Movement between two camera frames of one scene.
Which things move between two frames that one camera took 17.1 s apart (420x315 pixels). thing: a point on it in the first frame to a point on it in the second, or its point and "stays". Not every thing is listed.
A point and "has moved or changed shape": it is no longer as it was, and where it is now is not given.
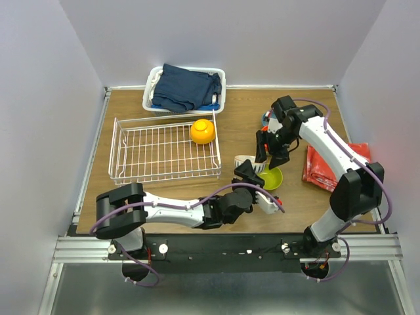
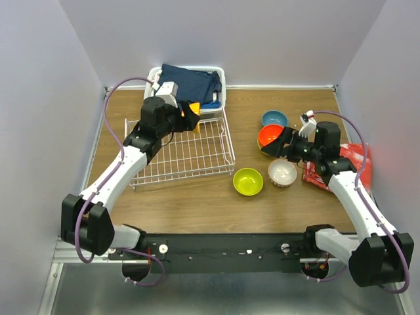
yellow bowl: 273,177 has moved or changed shape
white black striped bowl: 258,167 to 282,172
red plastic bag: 318,172 stays
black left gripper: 245,170 to 187,123
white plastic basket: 146,103 stays
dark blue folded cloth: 182,90 stays
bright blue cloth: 214,106 stays
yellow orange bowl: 203,131 to 195,108
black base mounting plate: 225,252 stays
